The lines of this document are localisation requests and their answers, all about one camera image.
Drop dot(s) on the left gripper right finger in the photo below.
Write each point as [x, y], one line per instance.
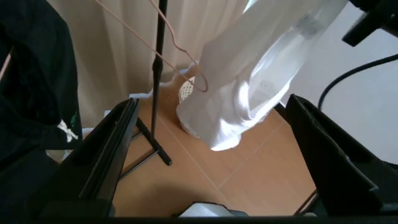
[335, 174]

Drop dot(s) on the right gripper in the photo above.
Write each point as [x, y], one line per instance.
[373, 21]

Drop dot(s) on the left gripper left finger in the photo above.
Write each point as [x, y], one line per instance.
[62, 189]

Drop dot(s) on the black shorts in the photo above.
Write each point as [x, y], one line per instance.
[37, 77]

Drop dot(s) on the white garment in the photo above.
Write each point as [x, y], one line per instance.
[224, 109]

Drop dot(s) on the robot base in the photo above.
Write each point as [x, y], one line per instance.
[205, 211]

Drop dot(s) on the white laundry basket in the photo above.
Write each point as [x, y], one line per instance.
[186, 90]

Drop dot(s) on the black clothes rack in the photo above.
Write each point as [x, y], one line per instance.
[159, 37]

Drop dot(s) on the beige curtain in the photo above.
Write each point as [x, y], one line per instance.
[118, 46]

